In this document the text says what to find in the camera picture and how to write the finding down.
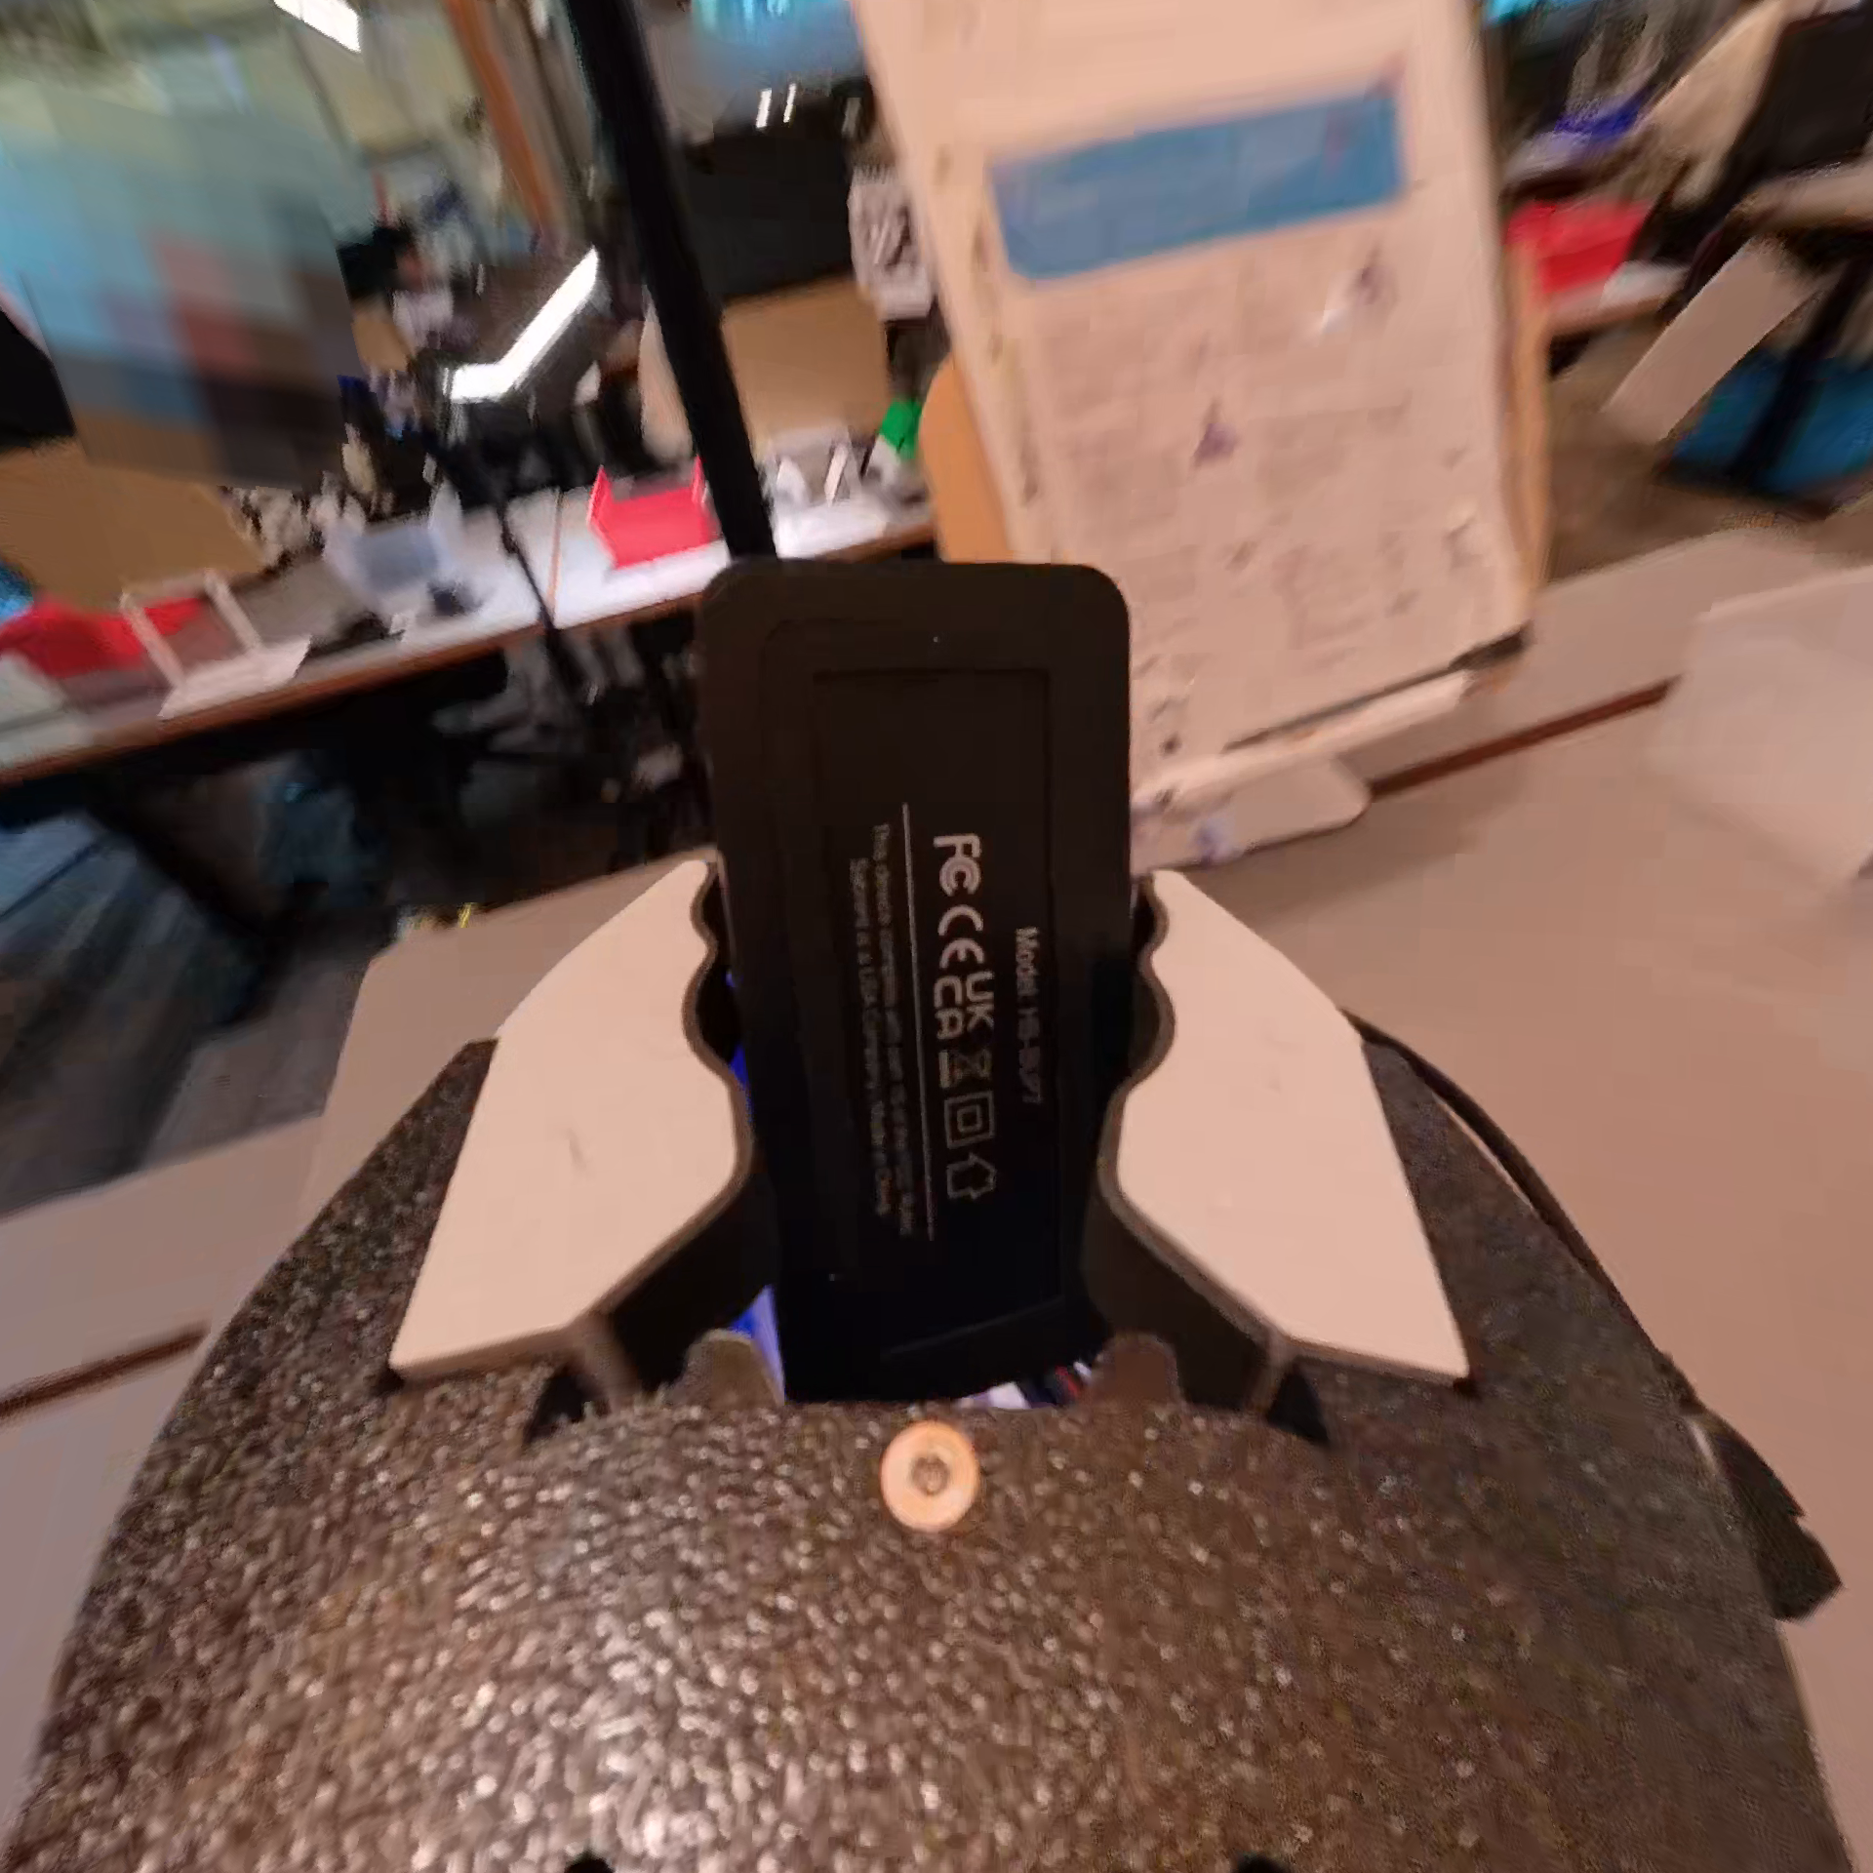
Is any black hub cable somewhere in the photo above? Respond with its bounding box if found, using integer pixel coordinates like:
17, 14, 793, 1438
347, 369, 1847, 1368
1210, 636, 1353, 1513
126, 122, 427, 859
562, 0, 782, 564

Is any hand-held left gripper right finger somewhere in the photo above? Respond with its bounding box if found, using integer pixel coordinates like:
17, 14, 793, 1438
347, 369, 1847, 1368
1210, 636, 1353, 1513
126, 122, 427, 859
1085, 869, 1472, 1413

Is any brown cardboard box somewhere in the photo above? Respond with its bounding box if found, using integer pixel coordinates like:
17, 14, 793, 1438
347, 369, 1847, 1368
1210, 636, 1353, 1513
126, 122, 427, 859
0, 439, 272, 612
718, 286, 899, 442

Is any clear plastic container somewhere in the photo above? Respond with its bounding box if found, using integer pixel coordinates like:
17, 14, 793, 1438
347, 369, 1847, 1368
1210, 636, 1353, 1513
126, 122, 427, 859
321, 491, 472, 625

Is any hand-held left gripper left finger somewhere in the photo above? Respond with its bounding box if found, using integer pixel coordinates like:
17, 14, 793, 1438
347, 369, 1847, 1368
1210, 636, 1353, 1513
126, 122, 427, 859
388, 855, 785, 1398

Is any blue storage crate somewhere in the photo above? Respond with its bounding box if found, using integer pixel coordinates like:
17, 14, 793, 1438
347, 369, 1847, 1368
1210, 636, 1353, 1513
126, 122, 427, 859
1668, 350, 1873, 500

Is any red plastic bin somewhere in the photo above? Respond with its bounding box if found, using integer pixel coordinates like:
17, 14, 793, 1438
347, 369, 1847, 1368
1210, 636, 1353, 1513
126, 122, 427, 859
0, 600, 157, 688
1507, 196, 1653, 295

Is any red plastic tray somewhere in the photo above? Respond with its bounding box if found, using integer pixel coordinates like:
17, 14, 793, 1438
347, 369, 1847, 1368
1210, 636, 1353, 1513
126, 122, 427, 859
584, 458, 722, 571

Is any black usb hub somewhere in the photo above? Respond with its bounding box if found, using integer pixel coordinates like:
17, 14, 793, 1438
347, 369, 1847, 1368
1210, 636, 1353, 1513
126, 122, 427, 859
695, 562, 1135, 1398

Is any white stand base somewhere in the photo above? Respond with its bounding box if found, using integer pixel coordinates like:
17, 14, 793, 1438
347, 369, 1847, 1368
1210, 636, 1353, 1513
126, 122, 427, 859
1134, 754, 1378, 871

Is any glowing light strip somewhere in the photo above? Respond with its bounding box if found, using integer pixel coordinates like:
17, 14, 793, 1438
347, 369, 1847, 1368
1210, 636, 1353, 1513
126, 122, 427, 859
444, 245, 604, 403

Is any pale leaning panel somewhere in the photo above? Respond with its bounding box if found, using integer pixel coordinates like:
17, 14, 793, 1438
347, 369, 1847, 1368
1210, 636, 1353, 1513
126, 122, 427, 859
1601, 233, 1837, 448

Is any long white work table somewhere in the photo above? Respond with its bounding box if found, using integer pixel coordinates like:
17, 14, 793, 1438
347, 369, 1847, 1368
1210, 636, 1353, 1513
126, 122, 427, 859
0, 484, 939, 785

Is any clear acrylic stand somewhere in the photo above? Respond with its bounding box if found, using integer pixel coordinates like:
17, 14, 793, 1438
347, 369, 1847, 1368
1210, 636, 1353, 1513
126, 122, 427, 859
120, 571, 313, 717

